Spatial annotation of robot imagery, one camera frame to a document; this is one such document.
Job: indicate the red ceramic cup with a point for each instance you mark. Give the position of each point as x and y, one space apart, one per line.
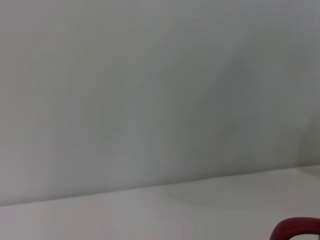
287 226

